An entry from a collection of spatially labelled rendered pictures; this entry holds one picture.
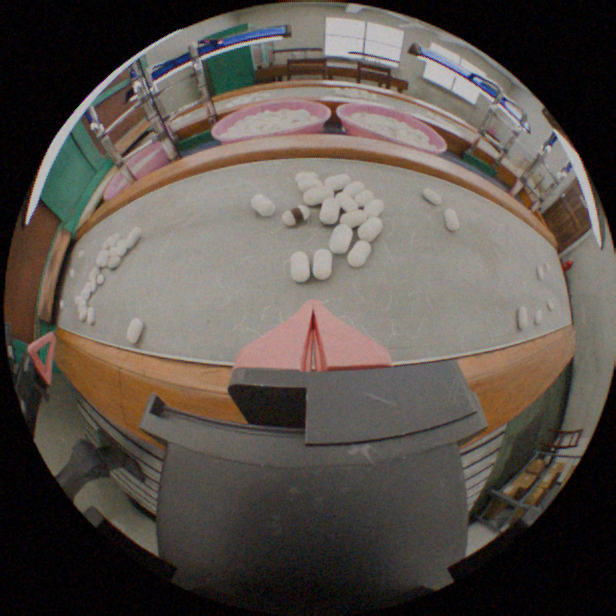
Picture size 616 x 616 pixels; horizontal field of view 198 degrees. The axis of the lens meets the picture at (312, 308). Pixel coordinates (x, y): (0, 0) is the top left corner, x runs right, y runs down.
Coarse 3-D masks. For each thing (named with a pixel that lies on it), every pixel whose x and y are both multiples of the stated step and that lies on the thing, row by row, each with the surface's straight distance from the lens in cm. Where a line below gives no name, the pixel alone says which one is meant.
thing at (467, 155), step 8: (472, 72) 94; (488, 80) 86; (496, 96) 80; (504, 96) 101; (496, 104) 80; (512, 104) 98; (488, 112) 80; (488, 120) 79; (520, 120) 91; (480, 128) 80; (520, 128) 90; (480, 136) 80; (488, 136) 83; (512, 136) 90; (472, 144) 81; (496, 144) 86; (512, 144) 90; (464, 152) 81; (472, 152) 82; (504, 152) 91; (464, 160) 83; (472, 160) 84; (480, 160) 88; (496, 160) 92; (480, 168) 88; (488, 168) 91; (496, 168) 93
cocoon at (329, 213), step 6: (330, 198) 25; (324, 204) 24; (330, 204) 24; (336, 204) 24; (324, 210) 23; (330, 210) 23; (336, 210) 24; (324, 216) 23; (330, 216) 23; (336, 216) 23; (324, 222) 24; (330, 222) 23
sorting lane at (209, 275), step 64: (192, 192) 36; (256, 192) 30; (384, 192) 31; (448, 192) 40; (128, 256) 39; (192, 256) 27; (256, 256) 23; (384, 256) 24; (448, 256) 29; (512, 256) 45; (64, 320) 73; (128, 320) 33; (192, 320) 24; (256, 320) 21; (384, 320) 21; (448, 320) 25; (512, 320) 37
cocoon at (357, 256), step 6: (354, 246) 22; (360, 246) 21; (366, 246) 21; (354, 252) 21; (360, 252) 21; (366, 252) 21; (348, 258) 21; (354, 258) 21; (360, 258) 21; (354, 264) 21; (360, 264) 21
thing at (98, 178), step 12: (144, 132) 131; (132, 144) 140; (108, 168) 105; (96, 180) 100; (84, 192) 96; (84, 204) 95; (72, 216) 91; (72, 228) 90; (72, 240) 91; (72, 252) 90; (60, 276) 102; (60, 288) 93; (60, 300) 87; (48, 324) 84; (48, 348) 85; (60, 372) 88
